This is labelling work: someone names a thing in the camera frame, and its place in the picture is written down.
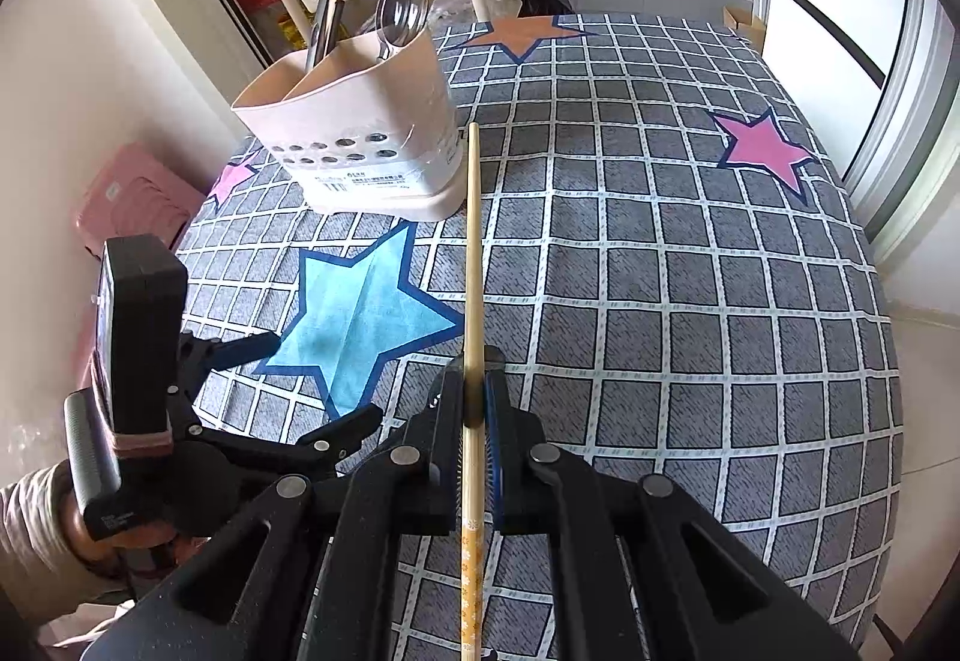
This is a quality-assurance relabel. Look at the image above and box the white refrigerator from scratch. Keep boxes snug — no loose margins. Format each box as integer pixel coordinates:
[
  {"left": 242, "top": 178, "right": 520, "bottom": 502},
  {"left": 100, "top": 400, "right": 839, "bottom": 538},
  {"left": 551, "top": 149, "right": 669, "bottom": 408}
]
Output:
[{"left": 763, "top": 0, "right": 958, "bottom": 237}]

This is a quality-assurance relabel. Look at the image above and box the grey checked star tablecloth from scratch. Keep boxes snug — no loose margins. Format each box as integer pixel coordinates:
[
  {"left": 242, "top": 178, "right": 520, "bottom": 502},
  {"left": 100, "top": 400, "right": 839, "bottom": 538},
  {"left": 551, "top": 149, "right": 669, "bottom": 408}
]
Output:
[{"left": 178, "top": 14, "right": 903, "bottom": 650}]

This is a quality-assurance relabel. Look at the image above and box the cardboard box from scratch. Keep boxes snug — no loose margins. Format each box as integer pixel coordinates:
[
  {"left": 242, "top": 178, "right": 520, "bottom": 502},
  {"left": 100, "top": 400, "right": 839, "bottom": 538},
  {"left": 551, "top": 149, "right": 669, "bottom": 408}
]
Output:
[{"left": 722, "top": 6, "right": 766, "bottom": 53}]

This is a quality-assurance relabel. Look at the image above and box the pink plastic stool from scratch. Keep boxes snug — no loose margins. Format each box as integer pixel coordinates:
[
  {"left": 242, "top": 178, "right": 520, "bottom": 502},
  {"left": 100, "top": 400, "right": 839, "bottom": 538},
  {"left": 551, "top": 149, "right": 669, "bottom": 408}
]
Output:
[{"left": 75, "top": 144, "right": 205, "bottom": 259}]

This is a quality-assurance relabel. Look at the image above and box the bamboo chopstick yellow patterned end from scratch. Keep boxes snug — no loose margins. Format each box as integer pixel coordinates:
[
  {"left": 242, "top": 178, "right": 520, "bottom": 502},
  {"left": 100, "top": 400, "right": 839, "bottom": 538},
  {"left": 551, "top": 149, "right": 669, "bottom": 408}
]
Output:
[{"left": 460, "top": 123, "right": 487, "bottom": 659}]

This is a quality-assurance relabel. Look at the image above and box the yellow oil bottle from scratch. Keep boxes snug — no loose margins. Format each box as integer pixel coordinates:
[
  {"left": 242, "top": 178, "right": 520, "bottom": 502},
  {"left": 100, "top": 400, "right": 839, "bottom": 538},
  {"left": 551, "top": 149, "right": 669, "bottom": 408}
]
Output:
[{"left": 277, "top": 12, "right": 308, "bottom": 51}]

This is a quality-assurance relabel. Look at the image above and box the metal spoon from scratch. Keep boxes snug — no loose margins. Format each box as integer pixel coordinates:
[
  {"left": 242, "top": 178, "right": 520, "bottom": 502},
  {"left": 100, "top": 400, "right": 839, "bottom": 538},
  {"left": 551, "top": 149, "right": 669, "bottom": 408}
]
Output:
[{"left": 374, "top": 0, "right": 430, "bottom": 61}]

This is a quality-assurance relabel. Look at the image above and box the person's left hand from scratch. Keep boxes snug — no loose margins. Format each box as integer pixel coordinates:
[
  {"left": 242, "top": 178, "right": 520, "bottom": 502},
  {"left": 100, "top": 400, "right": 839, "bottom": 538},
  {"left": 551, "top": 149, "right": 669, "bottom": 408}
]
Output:
[{"left": 59, "top": 490, "right": 206, "bottom": 572}]

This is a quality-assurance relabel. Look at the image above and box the beige plastic utensil holder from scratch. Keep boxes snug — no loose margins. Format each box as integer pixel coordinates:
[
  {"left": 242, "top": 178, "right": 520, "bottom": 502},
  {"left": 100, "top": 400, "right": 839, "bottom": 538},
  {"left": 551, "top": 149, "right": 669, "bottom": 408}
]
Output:
[{"left": 231, "top": 30, "right": 466, "bottom": 222}]

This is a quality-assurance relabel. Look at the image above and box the black utensil handle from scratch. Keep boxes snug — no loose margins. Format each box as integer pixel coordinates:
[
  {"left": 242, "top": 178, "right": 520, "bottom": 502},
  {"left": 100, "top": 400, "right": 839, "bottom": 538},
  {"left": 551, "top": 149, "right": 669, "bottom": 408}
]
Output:
[{"left": 306, "top": 0, "right": 331, "bottom": 71}]

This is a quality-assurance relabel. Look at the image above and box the beige sleeved left forearm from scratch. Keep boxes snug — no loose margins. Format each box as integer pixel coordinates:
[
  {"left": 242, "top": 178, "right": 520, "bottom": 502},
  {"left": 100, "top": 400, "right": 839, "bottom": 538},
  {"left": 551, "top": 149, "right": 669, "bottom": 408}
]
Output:
[{"left": 2, "top": 463, "right": 121, "bottom": 629}]

